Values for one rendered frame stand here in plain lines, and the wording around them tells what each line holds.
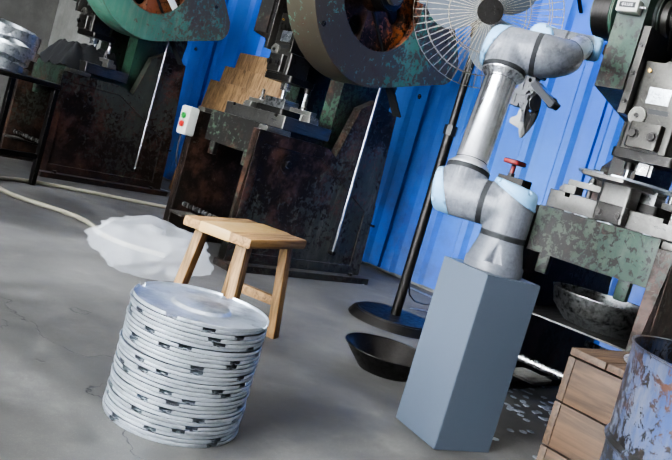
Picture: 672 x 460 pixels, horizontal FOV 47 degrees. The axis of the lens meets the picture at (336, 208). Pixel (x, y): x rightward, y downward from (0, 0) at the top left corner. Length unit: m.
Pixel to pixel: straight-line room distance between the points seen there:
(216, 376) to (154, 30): 3.42
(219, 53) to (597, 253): 4.07
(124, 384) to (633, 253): 1.47
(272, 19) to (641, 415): 2.83
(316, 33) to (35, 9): 5.40
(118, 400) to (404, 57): 2.35
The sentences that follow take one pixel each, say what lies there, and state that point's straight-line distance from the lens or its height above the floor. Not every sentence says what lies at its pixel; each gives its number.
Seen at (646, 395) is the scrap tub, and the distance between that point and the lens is 1.27.
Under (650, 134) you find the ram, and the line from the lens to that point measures 2.53.
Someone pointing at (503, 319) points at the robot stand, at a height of 0.35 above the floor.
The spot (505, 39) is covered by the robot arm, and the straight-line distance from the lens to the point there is 2.10.
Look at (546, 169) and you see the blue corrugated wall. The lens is 4.05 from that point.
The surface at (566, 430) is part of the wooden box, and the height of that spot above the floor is 0.17.
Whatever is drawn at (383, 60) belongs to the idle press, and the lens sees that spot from 3.45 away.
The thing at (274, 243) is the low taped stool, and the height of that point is 0.32.
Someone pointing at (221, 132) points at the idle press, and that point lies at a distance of 3.62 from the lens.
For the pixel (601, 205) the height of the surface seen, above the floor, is 0.69.
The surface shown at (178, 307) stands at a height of 0.24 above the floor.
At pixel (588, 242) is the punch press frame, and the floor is 0.58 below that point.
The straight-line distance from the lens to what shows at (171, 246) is 2.75.
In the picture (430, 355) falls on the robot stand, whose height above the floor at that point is 0.20.
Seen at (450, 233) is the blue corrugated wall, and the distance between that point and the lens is 4.28.
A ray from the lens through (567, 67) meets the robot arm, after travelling 2.12.
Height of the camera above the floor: 0.65
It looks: 5 degrees down
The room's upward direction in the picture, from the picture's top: 16 degrees clockwise
